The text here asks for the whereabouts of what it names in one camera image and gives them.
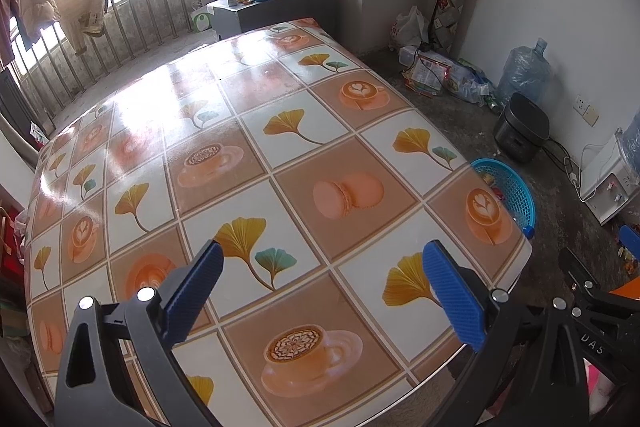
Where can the white water dispenser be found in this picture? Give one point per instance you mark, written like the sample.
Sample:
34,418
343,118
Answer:
610,179

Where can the large blue water jug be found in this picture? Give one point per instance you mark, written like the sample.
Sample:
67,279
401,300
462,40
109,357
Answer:
525,72

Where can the dark grey rice cooker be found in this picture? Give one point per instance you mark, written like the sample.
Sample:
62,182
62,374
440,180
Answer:
520,127

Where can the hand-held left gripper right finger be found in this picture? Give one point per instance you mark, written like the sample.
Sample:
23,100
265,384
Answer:
455,297

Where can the pink hanging garment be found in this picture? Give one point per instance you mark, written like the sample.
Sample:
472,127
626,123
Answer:
7,22

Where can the white wall socket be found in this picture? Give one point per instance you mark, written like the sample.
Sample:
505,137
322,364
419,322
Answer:
585,109

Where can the white plastic bag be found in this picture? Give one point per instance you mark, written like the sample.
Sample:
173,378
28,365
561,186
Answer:
410,27

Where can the red paper bag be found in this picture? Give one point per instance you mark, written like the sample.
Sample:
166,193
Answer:
10,242

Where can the grey cabinet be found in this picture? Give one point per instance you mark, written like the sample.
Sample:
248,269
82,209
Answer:
270,14

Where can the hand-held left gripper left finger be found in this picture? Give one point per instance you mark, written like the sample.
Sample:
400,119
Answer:
195,287

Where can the blue plastic basket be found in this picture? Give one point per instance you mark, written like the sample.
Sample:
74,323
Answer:
515,192

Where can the pink cloth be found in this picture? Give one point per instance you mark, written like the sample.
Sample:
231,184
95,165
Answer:
600,382

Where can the pile of bagged snacks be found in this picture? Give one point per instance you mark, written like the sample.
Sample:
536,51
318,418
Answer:
440,74

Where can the beige cloth on railing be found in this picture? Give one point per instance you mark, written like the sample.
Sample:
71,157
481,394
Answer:
82,12

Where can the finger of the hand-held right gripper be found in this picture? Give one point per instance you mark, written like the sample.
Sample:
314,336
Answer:
575,267

